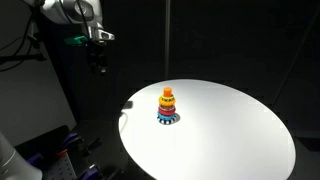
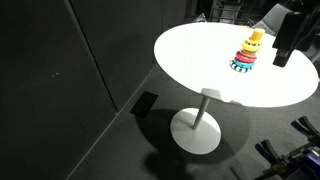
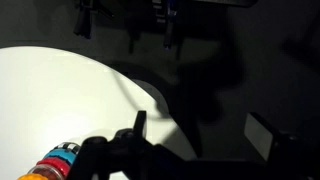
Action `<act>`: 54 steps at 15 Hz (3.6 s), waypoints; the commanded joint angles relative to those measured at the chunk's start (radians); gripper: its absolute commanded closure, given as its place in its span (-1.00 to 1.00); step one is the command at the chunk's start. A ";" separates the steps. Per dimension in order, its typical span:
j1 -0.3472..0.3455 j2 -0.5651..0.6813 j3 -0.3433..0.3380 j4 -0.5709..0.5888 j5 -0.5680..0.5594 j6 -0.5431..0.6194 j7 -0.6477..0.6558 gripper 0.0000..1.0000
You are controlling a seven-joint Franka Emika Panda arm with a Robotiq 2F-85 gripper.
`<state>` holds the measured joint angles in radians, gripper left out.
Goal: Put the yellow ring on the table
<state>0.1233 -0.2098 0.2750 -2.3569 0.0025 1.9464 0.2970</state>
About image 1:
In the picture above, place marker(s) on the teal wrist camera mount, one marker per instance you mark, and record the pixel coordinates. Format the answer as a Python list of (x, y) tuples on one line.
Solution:
[(76, 40)]

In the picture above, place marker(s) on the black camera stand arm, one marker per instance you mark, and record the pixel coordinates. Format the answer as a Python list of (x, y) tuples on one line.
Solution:
[(20, 58)]

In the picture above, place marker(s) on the orange stacker post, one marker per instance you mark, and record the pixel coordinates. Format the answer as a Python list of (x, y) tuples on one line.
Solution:
[(167, 91)]

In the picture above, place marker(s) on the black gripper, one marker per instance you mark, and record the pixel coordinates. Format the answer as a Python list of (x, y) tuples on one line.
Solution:
[(96, 53)]

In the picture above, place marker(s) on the black white checkered stacker base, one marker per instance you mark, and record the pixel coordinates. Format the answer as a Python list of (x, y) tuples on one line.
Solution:
[(166, 121)]

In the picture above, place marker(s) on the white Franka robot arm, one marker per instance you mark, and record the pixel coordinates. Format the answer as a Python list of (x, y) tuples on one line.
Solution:
[(55, 10)]

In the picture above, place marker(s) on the grey vertical pole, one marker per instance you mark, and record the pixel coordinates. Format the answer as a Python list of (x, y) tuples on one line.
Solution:
[(167, 40)]

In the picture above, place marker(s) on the black clamp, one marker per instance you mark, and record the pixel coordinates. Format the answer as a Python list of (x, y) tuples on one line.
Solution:
[(90, 145)]

